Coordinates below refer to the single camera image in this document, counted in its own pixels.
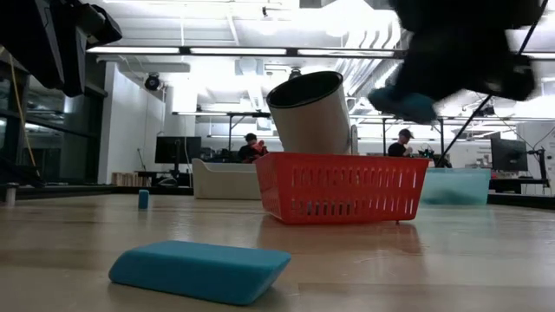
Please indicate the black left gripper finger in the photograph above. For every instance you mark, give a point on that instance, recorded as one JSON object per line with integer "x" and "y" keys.
{"x": 43, "y": 39}
{"x": 75, "y": 52}

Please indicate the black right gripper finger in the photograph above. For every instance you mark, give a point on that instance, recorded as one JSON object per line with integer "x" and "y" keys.
{"x": 446, "y": 65}

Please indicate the blue eraser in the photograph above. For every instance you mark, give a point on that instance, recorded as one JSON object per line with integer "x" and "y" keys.
{"x": 199, "y": 271}
{"x": 143, "y": 200}
{"x": 407, "y": 108}

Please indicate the red plastic basket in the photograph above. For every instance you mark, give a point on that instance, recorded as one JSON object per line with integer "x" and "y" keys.
{"x": 342, "y": 159}

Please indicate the person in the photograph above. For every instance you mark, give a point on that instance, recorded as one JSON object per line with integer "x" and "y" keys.
{"x": 396, "y": 149}
{"x": 247, "y": 152}

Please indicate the black computer monitor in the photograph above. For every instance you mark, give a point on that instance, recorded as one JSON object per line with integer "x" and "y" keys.
{"x": 178, "y": 149}
{"x": 509, "y": 154}

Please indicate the teal plastic tray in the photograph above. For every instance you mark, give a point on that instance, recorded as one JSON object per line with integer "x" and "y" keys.
{"x": 455, "y": 186}

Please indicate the black desk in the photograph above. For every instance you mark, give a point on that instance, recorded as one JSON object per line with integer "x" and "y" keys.
{"x": 516, "y": 184}

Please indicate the wooden crate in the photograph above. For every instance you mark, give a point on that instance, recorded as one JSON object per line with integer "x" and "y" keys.
{"x": 130, "y": 179}

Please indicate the white mug black inside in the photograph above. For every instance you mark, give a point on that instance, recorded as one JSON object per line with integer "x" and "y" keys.
{"x": 316, "y": 121}

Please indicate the long light bar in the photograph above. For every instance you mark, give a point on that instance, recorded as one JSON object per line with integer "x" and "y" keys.
{"x": 243, "y": 51}

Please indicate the grey plastic bin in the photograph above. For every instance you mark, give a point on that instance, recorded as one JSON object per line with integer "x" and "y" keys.
{"x": 225, "y": 182}

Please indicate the red bundle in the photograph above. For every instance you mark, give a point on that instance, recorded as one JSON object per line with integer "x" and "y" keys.
{"x": 259, "y": 149}

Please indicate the background workstation frame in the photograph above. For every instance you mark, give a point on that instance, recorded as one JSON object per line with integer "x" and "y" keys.
{"x": 412, "y": 125}
{"x": 256, "y": 115}

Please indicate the black round wall speaker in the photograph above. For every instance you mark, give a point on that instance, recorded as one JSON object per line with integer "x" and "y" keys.
{"x": 152, "y": 82}

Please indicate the black aluminium table frame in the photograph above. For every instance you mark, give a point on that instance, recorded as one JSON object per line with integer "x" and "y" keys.
{"x": 130, "y": 190}

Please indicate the small silver metal post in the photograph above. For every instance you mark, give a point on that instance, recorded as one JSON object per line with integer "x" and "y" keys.
{"x": 11, "y": 195}

